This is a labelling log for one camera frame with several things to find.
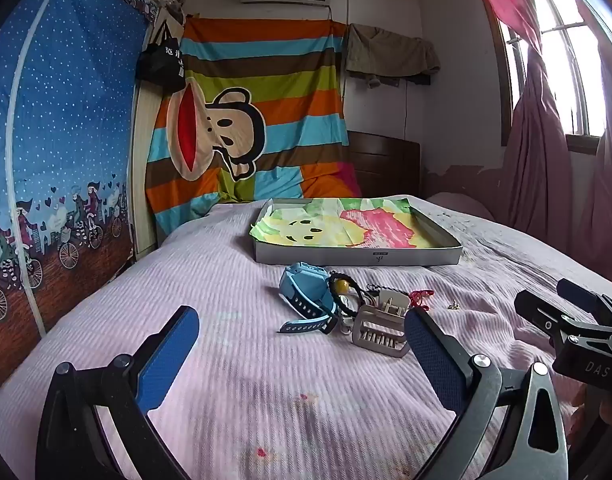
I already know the window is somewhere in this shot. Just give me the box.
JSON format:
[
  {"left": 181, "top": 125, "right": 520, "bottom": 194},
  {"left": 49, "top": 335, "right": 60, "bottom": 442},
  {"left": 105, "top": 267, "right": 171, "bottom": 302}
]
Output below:
[{"left": 496, "top": 0, "right": 612, "bottom": 153}]

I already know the black tote bag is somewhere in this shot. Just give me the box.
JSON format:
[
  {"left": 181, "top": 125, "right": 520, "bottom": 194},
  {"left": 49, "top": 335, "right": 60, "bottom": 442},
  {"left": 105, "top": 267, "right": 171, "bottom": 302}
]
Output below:
[{"left": 136, "top": 22, "right": 187, "bottom": 93}]

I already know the colourful cartoon cloth liner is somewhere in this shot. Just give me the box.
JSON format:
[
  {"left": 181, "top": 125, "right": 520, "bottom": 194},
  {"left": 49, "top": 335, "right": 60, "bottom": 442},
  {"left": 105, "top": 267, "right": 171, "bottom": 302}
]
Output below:
[{"left": 251, "top": 197, "right": 449, "bottom": 250}]

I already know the striped monkey print blanket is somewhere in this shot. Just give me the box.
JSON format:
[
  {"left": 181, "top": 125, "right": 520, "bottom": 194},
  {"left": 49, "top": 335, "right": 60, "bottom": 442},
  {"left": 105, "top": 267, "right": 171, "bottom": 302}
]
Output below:
[{"left": 144, "top": 16, "right": 363, "bottom": 236}]

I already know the pink ribbed bed sheet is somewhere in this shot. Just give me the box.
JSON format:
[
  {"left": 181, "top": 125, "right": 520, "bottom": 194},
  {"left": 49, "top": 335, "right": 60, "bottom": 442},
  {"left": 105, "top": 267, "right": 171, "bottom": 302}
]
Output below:
[{"left": 0, "top": 194, "right": 612, "bottom": 480}]

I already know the blue wrist watch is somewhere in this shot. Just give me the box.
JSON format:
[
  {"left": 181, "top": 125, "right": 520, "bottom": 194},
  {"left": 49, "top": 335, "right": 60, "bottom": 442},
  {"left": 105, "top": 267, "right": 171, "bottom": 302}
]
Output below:
[{"left": 277, "top": 262, "right": 343, "bottom": 336}]

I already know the pink curtain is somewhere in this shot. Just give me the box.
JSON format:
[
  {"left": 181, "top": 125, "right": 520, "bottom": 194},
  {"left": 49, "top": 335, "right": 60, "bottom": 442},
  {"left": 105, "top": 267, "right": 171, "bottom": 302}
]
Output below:
[{"left": 468, "top": 0, "right": 612, "bottom": 276}]

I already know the plastic bags pile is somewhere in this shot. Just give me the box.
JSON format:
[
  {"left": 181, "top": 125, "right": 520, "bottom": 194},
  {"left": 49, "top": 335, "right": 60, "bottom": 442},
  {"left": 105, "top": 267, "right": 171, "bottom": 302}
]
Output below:
[{"left": 150, "top": 0, "right": 189, "bottom": 26}]

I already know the beige hair claw clip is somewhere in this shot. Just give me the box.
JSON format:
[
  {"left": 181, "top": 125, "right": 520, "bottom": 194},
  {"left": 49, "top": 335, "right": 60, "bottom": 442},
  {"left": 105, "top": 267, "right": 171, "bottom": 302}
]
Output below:
[{"left": 351, "top": 294, "right": 411, "bottom": 359}]

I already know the grey cardboard box tray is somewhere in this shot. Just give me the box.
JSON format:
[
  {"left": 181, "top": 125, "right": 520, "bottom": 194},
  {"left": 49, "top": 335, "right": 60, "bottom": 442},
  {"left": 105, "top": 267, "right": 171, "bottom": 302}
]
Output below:
[{"left": 250, "top": 196, "right": 463, "bottom": 267}]

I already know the light wooden cabinet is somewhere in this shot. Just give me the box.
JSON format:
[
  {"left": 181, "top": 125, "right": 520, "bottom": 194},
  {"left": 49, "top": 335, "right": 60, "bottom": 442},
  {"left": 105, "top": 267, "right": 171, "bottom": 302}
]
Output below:
[{"left": 128, "top": 10, "right": 187, "bottom": 261}]

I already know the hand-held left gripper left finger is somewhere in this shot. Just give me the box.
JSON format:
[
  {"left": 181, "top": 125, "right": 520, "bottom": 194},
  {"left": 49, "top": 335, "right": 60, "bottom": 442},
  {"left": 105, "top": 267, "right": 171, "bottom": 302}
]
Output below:
[{"left": 36, "top": 305, "right": 201, "bottom": 480}]

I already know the black cord yellow bead charm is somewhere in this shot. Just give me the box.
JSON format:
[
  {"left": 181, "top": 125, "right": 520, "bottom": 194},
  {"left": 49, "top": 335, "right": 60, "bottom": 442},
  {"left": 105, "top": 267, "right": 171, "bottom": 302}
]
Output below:
[{"left": 327, "top": 271, "right": 363, "bottom": 322}]

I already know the olive hanging garment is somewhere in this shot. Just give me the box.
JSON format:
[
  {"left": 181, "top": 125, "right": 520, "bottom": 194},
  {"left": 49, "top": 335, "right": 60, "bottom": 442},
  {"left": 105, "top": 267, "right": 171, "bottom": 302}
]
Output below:
[{"left": 345, "top": 23, "right": 441, "bottom": 88}]

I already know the pink pillow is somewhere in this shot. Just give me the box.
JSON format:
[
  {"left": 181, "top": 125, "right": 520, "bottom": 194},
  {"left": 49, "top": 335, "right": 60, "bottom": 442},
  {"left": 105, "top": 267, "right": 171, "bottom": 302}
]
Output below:
[{"left": 426, "top": 191, "right": 497, "bottom": 222}]

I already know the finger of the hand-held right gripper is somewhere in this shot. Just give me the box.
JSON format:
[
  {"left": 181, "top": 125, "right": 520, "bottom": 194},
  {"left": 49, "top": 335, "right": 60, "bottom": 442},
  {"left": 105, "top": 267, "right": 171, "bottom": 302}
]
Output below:
[
  {"left": 514, "top": 290, "right": 604, "bottom": 346},
  {"left": 557, "top": 278, "right": 612, "bottom": 317}
]

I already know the blue dotted fabric wardrobe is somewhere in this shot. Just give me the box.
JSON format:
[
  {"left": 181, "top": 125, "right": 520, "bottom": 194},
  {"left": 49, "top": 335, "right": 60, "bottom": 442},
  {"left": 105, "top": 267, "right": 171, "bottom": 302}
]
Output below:
[{"left": 0, "top": 0, "right": 159, "bottom": 401}]

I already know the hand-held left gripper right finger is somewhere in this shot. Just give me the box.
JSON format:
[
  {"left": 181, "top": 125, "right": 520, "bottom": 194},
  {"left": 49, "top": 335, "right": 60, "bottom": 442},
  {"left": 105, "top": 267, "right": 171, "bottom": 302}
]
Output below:
[{"left": 403, "top": 307, "right": 569, "bottom": 480}]

